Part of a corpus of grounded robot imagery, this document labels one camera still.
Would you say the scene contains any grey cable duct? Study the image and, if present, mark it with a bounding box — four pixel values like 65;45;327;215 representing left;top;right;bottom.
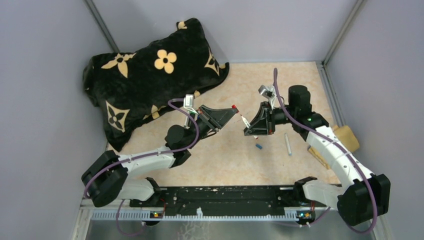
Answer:
91;210;301;223

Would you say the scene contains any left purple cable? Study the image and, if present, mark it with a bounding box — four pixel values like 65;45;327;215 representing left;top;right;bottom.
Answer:
82;97;200;238

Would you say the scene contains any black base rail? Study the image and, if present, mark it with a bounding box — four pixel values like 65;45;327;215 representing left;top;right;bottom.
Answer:
129;185;323;217

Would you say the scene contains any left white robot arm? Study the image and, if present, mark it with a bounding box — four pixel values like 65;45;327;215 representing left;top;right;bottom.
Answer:
81;105;238;208

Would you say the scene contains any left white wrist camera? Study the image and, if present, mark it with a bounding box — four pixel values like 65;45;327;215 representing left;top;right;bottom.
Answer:
183;94;196;114

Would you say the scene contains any white red-tip pen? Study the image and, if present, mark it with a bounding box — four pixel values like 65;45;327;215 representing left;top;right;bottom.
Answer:
239;113;259;140

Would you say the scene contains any white light-blue pen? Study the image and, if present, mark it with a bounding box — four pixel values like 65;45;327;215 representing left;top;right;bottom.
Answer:
284;133;293;156

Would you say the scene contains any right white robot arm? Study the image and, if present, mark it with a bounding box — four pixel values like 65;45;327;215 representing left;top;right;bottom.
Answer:
243;85;391;227

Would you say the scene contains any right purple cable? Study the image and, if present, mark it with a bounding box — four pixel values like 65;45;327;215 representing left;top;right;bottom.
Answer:
273;67;379;234

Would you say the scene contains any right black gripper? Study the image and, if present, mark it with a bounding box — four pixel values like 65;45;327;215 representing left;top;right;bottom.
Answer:
244;101;297;136

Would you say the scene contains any purple cable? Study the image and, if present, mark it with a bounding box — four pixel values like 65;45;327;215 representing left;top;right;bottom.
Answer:
273;67;379;234
82;97;200;238

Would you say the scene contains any black floral plush blanket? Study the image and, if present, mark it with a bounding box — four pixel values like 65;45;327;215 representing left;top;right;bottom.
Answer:
82;17;230;151

